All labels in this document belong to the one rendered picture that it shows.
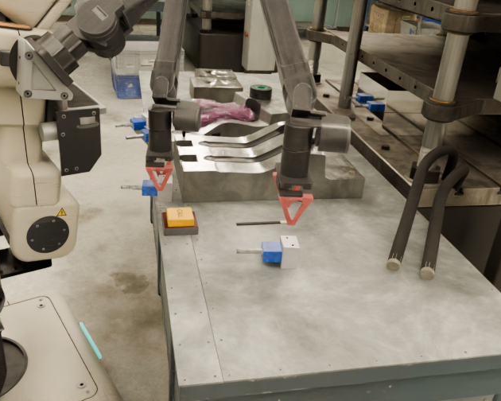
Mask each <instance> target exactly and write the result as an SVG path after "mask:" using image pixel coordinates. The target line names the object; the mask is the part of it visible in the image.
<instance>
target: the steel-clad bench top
mask: <svg viewBox="0 0 501 401"><path fill-rule="evenodd" d="M235 74H236V76H237V80H238V81H239V82H240V83H241V85H242V86H243V91H250V86H251V85H254V84H262V85H267V86H270V87H272V88H273V89H272V96H274V97H276V98H278V99H280V100H282V101H283V102H284V99H283V96H282V86H281V83H280V80H279V76H278V74H248V73H235ZM343 156H345V157H346V159H347V160H349V162H350V163H351V164H353V166H354V167H355V168H356V169H357V170H358V171H359V172H360V173H361V174H362V175H363V176H364V177H365V179H366V180H365V184H364V188H363V195H362V198H344V199H313V201H312V203H311V204H310V205H309V206H308V208H307V209H306V210H305V211H304V212H303V213H302V215H301V217H300V218H299V219H298V221H297V222H296V223H295V225H288V224H257V225H239V226H237V225H236V223H244V222H263V221H282V220H286V219H285V215H284V212H283V209H282V205H281V202H280V201H279V200H253V201H221V202H190V203H183V201H182V198H181V191H180V187H179V184H178V180H177V173H176V170H175V165H174V159H173V160H172V161H171V164H170V165H173V171H172V173H171V175H173V194H172V202H161V201H157V197H154V198H155V205H156V211H157V223H158V230H159V236H160V242H161V254H162V261H163V267H164V274H165V285H166V292H167V298H168V305H169V317H170V324H171V330H172V337H173V348H174V355H175V361H176V368H177V380H178V387H191V386H199V385H207V384H215V383H230V382H239V381H247V380H262V379H270V378H278V377H286V376H301V375H309V374H317V373H326V372H341V371H349V370H357V369H365V368H381V367H389V366H397V365H405V364H420V363H428V362H436V361H444V360H459V359H468V358H476V357H484V356H499V355H501V293H500V292H499V291H498V290H497V289H496V288H495V287H494V286H493V285H492V284H491V283H490V282H489V281H488V280H487V279H486V278H485V277H484V276H483V275H482V274H481V273H480V272H479V271H478V270H477V269H476V268H475V267H474V266H473V265H472V264H471V263H470V262H469V261H468V260H467V259H466V258H465V257H464V256H463V255H462V254H461V253H460V252H459V251H458V250H457V249H456V248H455V247H454V246H453V245H452V244H451V243H450V242H449V241H448V240H447V239H446V238H445V237H444V236H443V235H442V234H441V237H440V243H439V248H438V253H437V263H436V268H435V274H434V277H433V279H431V280H424V279H423V278H421V276H420V271H421V263H422V258H423V254H424V249H425V241H426V236H427V232H428V227H429V221H428V220H427V219H426V218H425V217H424V216H423V215H422V214H421V213H420V212H419V211H418V210H417V211H416V214H415V217H414V222H413V225H412V228H411V231H410V236H409V239H408V242H407V245H406V249H405V253H404V256H403V259H402V264H401V266H400V269H399V270H398V271H390V270H389V269H388V268H387V267H386V264H387V260H388V258H389V255H390V250H391V248H392V245H393V242H394V238H395V235H396V232H397V230H398V226H399V223H400V219H401V217H402V213H403V210H404V208H405V205H406V198H405V197H404V196H403V195H402V194H401V193H400V192H399V191H398V190H397V189H396V188H395V187H394V186H393V185H392V184H391V183H390V182H389V181H388V180H387V179H386V178H385V177H384V176H383V175H382V174H381V173H380V172H379V171H378V170H377V169H376V168H375V167H374V166H373V165H372V164H371V163H370V162H368V160H366V159H365V158H364V157H363V156H362V155H361V154H360V153H359V152H358V151H357V150H356V149H355V148H354V147H353V146H352V145H351V144H350V146H349V149H348V153H347V154H343ZM167 208H191V209H192V212H195V215H196V220H197V223H198V227H199V233H198V235H186V236H164V232H163V227H162V221H161V214H162V213H163V212H166V209H167ZM280 236H296V237H297V242H298V244H299V247H300V251H299V256H298V262H297V269H281V268H280V264H279V263H271V262H263V261H262V255H260V254H237V253H236V251H237V248H260V249H261V246H262V241H273V242H279V241H280ZM194 252H195V253H194ZM201 284H202V285H201ZM209 320H210V321H209ZM210 323H211V324H210ZM213 337H214V338H213ZM217 355H218V356H217ZM220 369H221V370H220ZM221 373H222V374H221Z"/></svg>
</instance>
